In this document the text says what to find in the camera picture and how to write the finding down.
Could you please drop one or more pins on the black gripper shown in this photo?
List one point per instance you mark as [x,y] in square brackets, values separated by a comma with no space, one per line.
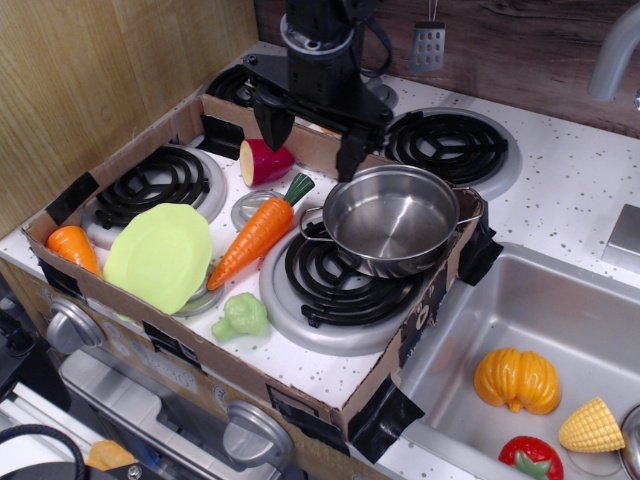
[328,93]

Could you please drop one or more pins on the green toy broccoli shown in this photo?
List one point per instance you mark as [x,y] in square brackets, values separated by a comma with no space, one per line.
[244,314]

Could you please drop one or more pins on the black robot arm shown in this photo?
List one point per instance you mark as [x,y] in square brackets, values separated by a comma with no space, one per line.
[327,30]

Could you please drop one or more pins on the stainless steel pot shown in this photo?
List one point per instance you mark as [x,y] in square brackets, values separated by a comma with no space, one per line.
[391,221]

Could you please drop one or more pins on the red toy radish half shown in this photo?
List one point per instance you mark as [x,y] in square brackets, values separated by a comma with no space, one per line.
[259,164]

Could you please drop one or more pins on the silver back stove knob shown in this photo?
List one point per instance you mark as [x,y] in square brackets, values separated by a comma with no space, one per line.
[382,92]

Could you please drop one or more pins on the silver stove knob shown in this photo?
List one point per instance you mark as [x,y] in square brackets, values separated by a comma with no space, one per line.
[382,92]
[244,208]

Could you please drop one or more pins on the back left black burner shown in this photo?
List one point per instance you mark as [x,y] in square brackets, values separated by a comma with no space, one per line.
[232,85]

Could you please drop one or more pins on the black burner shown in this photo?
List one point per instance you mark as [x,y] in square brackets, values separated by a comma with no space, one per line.
[465,148]
[232,85]
[319,303]
[171,174]

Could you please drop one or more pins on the silver stove centre knob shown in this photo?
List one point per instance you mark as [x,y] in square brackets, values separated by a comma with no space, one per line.
[244,208]

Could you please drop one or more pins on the large orange toy carrot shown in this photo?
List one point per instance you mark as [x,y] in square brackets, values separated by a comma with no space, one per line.
[271,221]

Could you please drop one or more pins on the front left black burner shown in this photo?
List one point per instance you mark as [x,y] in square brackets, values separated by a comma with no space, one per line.
[171,174]

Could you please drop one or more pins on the hanging metal spatula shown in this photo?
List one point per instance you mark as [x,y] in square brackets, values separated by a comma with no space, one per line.
[428,43]

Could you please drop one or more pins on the back right black burner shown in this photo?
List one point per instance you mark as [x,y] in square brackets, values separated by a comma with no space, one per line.
[465,148]

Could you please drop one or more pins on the front right black burner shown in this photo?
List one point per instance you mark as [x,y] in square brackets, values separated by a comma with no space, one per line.
[319,303]

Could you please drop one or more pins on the light green plastic plate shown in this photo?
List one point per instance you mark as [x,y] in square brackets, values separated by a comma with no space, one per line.
[161,256]

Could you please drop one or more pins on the silver disc under plate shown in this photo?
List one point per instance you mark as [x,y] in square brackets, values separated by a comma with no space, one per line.
[202,299]

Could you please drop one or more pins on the small orange toy carrot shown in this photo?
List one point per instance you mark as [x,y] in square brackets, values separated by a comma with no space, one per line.
[72,243]

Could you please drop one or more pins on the brown cardboard fence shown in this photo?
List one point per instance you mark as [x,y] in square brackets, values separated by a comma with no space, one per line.
[374,413]

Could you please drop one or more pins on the right silver oven knob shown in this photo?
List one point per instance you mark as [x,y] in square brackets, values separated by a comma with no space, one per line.
[252,438]

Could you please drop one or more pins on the silver oven knob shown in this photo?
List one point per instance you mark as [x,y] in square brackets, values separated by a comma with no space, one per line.
[252,438]
[71,328]

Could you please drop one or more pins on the left silver oven knob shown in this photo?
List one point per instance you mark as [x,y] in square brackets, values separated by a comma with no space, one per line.
[71,328]

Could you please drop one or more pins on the orange toy pumpkin in sink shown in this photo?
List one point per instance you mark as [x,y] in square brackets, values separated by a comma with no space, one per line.
[515,379]

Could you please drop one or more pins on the silver faucet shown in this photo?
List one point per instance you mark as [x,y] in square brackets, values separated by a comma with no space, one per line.
[615,55]

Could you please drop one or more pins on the silver sink basin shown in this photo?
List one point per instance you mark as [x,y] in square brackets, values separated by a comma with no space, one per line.
[585,324]

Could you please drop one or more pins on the orange toy piece on floor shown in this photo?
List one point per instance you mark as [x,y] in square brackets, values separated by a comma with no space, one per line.
[105,455]

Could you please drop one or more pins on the red toy strawberry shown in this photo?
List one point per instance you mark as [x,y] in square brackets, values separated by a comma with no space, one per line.
[532,457]

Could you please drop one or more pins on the yellow toy corn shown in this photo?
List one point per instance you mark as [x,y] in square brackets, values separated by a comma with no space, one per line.
[592,428]

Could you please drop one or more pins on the silver oven door handle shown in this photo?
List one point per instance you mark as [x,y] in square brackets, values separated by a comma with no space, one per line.
[185,434]

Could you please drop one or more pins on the silver faucet handle base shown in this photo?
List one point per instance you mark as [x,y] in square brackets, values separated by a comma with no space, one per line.
[622,247]

